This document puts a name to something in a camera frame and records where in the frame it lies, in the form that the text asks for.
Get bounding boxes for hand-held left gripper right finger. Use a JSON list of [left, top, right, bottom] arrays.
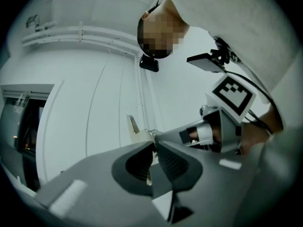
[[157, 141, 258, 227]]

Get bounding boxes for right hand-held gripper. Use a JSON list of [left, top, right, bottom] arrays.
[[156, 74, 258, 155]]

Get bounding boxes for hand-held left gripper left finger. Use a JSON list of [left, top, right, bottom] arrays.
[[36, 140, 170, 227]]

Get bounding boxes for small metal part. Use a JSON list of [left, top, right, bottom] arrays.
[[126, 114, 160, 186]]

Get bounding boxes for person's right forearm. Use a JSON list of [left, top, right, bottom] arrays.
[[258, 103, 285, 135]]

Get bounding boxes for person's right hand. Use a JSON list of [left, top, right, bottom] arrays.
[[188, 121, 270, 155]]

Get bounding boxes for black flat chest device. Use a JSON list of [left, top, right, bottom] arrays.
[[186, 52, 227, 73]]

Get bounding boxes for dark window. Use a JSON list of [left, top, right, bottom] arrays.
[[0, 83, 55, 192]]

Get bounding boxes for person's head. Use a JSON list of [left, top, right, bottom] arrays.
[[136, 0, 190, 58]]

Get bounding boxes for person's white shirt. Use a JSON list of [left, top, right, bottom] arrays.
[[163, 0, 303, 137]]

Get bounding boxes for grey ceiling fixture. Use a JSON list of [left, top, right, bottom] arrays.
[[25, 14, 58, 32]]

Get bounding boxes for grey gripper camera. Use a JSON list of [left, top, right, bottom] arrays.
[[200, 105, 220, 117]]

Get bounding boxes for black head-worn camera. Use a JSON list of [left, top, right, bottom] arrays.
[[139, 54, 160, 73]]

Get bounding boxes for black chest mount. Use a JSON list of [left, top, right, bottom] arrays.
[[210, 37, 240, 65]]

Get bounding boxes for black cable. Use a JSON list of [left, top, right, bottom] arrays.
[[224, 70, 285, 135]]

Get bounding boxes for white horizontal wall pipes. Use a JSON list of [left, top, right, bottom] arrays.
[[20, 24, 141, 55]]

